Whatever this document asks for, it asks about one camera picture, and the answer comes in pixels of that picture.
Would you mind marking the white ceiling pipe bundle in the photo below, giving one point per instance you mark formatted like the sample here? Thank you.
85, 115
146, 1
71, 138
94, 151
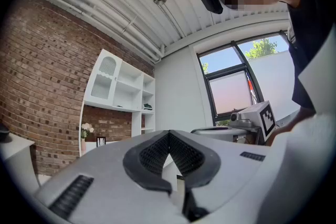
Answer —
105, 11

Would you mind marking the black picture frame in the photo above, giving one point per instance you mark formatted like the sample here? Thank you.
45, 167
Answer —
101, 141

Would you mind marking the person's right forearm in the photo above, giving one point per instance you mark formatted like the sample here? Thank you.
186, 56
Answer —
296, 119

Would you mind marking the white flowers bunch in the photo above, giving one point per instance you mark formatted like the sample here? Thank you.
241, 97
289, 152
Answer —
87, 128

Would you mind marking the green folded item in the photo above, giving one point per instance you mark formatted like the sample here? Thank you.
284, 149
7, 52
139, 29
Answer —
148, 106

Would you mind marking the pink vase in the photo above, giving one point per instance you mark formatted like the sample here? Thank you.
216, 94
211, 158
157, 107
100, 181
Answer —
83, 144

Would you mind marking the white shelf cabinet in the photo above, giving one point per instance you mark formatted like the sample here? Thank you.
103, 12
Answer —
131, 86

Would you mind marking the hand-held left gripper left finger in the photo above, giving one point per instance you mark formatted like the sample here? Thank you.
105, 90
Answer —
105, 178

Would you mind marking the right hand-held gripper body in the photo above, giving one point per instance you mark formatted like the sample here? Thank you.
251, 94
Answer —
252, 114

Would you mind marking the small dark item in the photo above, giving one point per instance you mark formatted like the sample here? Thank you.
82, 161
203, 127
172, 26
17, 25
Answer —
119, 106

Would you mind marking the person's dark shirt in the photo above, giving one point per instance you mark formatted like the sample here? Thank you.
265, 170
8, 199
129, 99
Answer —
312, 21

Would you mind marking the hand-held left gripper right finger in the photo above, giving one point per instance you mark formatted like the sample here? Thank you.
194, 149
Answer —
231, 170

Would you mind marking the white side table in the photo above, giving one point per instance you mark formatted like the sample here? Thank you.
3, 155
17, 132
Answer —
18, 154

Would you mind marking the dark object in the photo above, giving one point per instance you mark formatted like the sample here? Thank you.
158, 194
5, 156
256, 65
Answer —
4, 133

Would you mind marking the white arched cabinet door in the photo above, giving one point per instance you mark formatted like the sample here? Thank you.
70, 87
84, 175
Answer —
105, 78

